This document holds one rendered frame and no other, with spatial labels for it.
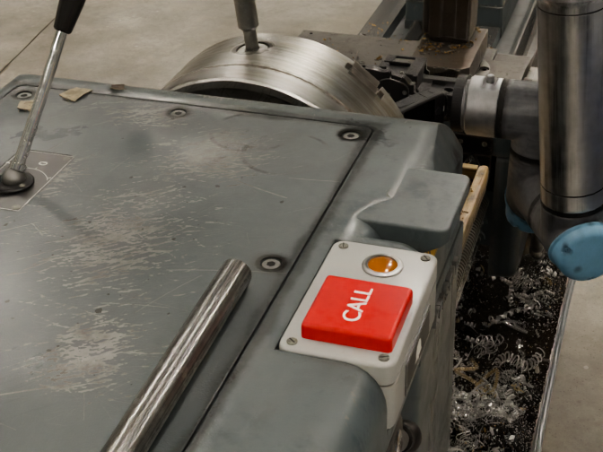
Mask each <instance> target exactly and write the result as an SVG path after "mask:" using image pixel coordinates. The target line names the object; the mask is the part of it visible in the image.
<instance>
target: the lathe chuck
mask: <svg viewBox="0 0 603 452"><path fill-rule="evenodd" d="M257 36H258V43H259V44H265V45H267V46H268V49H267V50H265V51H263V52H259V53H255V54H241V53H238V52H237V51H238V49H239V48H241V47H243V46H245V42H244V37H243V35H241V36H238V37H234V38H230V39H226V40H223V41H221V42H218V43H216V44H214V45H212V46H211V47H209V48H207V49H205V50H203V51H202V52H200V53H199V54H198V55H196V56H195V57H193V58H192V59H191V60H190V61H189V62H188V63H187V64H186V65H185V66H184V67H183V68H182V69H181V70H180V71H179V72H178V73H177V74H176V75H175V76H174V77H173V78H172V79H171V80H170V81H169V82H168V83H167V84H166V85H165V86H164V87H166V86H167V85H168V84H170V83H172V82H174V81H176V80H177V79H179V78H180V77H182V76H184V75H187V74H191V73H193V72H195V71H199V70H202V69H206V68H210V67H215V66H222V65H249V66H257V67H263V68H267V69H271V70H275V71H278V72H281V73H284V74H289V75H291V76H293V77H296V78H298V79H301V80H303V81H305V82H306V83H309V84H311V85H313V86H315V87H316V88H318V89H320V90H321V91H323V92H325V93H326V94H327V95H329V96H330V97H332V98H333V99H334V100H336V101H337V102H339V103H340V104H341V105H342V106H344V107H345V108H346V109H347V110H348V111H349V112H353V113H361V114H369V115H376V116H384V117H398V118H404V117H403V115H402V113H401V111H400V110H399V108H398V106H397V104H396V103H395V101H394V100H393V99H392V98H391V97H390V96H389V94H388V93H387V92H386V90H385V89H384V88H383V87H381V88H380V89H379V90H378V91H377V93H376V94H377V95H378V96H379V97H378V96H376V97H374V96H373V95H372V94H371V93H370V92H369V91H368V90H367V89H366V88H365V87H364V86H363V85H362V84H361V83H359V82H358V81H357V80H356V79H354V78H353V77H352V76H351V75H350V74H348V72H349V71H348V70H347V69H350V68H351V67H352V66H353V65H354V63H355V62H354V61H353V60H351V59H350V58H348V57H347V56H344V55H343V54H341V53H339V52H337V51H335V50H334V49H332V48H329V47H327V46H325V45H322V44H320V43H318V42H315V41H312V40H309V39H305V38H301V37H296V36H292V35H286V34H279V33H257ZM345 67H346V68H347V69H345ZM164 87H163V88H164ZM163 88H161V90H162V89H163Z"/></svg>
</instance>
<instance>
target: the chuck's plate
mask: <svg viewBox="0 0 603 452"><path fill-rule="evenodd" d="M163 90H165V91H179V92H186V93H194V94H202V95H209V96H217V97H224V98H233V99H240V100H254V101H262V102H270V103H277V104H285V105H293V106H301V107H308V108H315V109H330V110H338V111H345V112H349V111H348V110H347V109H346V108H345V107H344V106H342V105H341V104H340V103H339V102H337V101H336V100H334V99H333V98H332V97H330V96H329V95H327V94H326V93H325V92H323V91H321V90H320V89H318V88H316V87H315V86H313V85H311V84H309V83H306V82H305V81H303V80H301V79H298V78H296V77H293V76H291V75H289V74H284V73H281V72H278V71H275V70H271V69H267V68H263V67H257V66H249V65H222V66H215V67H210V68H206V69H202V70H199V71H195V72H193V73H191V74H187V75H184V76H182V77H180V78H179V79H177V80H176V81H174V82H172V83H170V84H168V85H167V86H166V87H164V88H163Z"/></svg>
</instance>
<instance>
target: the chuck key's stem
mask: <svg viewBox="0 0 603 452"><path fill-rule="evenodd" d="M233 2H234V7H235V13H236V18H237V23H238V28H239V29H240V30H242V31H243V37H244V42H245V48H246V50H245V51H244V52H257V51H258V50H259V49H260V47H259V46H258V36H257V31H256V28H257V26H258V25H259V23H258V12H257V7H256V1H255V0H233Z"/></svg>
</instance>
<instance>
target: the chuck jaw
mask: <svg viewBox="0 0 603 452"><path fill-rule="evenodd" d="M354 62H355V63H354V65H353V66H352V67H351V68H350V69H347V68H346V67H345V69H347V70H348V71H349V72H348V74H350V75H351V76H352V77H353V78H354V79H356V80H357V81H358V82H359V83H361V84H362V85H363V86H364V87H365V88H366V89H367V90H368V91H369V92H370V93H371V94H372V95H373V96H374V97H376V96H378V95H377V94H376V93H377V91H378V89H379V88H377V87H378V85H379V84H380V82H379V81H378V80H377V79H376V78H375V77H373V76H372V75H371V74H370V73H369V72H368V71H367V70H365V69H364V68H363V67H362V66H361V65H360V64H359V63H357V62H356V61H355V60H354ZM378 97H379V96H378Z"/></svg>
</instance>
